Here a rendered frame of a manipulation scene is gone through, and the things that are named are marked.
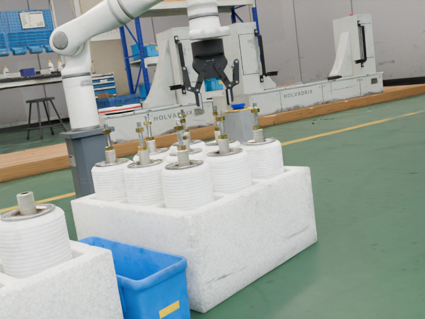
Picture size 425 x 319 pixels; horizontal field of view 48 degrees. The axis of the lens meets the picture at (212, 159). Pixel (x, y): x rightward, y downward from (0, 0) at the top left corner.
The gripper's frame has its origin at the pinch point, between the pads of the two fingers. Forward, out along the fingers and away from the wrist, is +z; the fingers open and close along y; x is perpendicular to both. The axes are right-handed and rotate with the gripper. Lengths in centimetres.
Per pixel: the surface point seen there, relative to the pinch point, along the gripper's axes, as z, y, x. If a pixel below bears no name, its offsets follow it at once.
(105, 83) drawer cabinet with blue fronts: -20, 65, -555
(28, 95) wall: -23, 225, -814
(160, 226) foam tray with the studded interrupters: 20.0, 17.1, 28.4
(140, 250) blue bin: 23.9, 21.5, 28.2
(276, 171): 16.4, -9.6, 13.4
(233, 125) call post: 7.6, -6.2, -14.3
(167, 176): 11.1, 14.3, 27.3
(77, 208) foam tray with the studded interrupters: 18.9, 34.8, 6.6
